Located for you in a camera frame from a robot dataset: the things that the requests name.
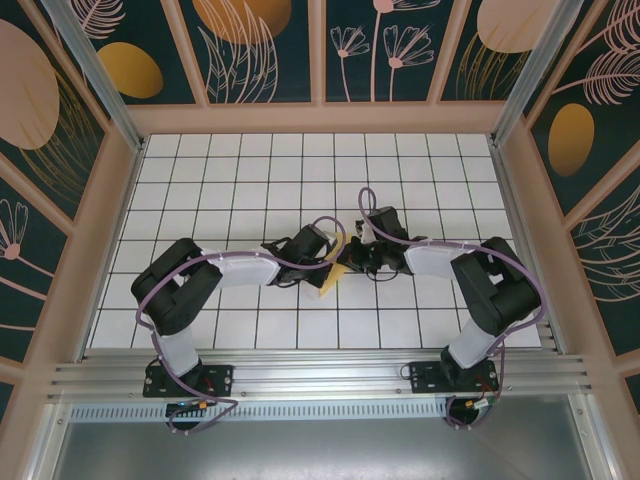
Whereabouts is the yellow cloth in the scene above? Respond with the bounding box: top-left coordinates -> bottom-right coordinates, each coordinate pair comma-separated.
318,231 -> 352,300

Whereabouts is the grey metal sheet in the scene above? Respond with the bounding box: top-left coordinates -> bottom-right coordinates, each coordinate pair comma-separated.
49,419 -> 594,480

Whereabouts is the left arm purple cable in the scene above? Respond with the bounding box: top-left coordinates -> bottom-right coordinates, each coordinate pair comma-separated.
137,215 -> 349,435

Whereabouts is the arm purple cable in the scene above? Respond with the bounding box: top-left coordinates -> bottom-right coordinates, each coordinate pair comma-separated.
358,187 -> 547,431
137,215 -> 349,435

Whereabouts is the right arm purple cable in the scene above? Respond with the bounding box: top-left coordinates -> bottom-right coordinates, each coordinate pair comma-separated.
358,187 -> 547,431

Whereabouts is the aluminium mounting rail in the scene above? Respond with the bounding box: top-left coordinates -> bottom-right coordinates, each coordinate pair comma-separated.
47,349 -> 599,401

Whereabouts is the aluminium side rail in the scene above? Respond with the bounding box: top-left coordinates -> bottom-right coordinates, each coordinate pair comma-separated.
492,142 -> 566,354

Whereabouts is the grey slotted cable duct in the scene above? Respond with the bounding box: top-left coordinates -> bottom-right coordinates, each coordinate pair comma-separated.
69,402 -> 451,422

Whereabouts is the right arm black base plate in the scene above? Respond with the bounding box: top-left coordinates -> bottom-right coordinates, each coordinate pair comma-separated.
408,360 -> 500,394

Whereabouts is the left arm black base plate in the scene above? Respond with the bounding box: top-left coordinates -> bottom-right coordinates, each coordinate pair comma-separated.
142,364 -> 235,399

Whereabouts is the aluminium frame post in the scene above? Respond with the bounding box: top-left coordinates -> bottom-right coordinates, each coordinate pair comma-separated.
42,0 -> 146,152
491,0 -> 586,147

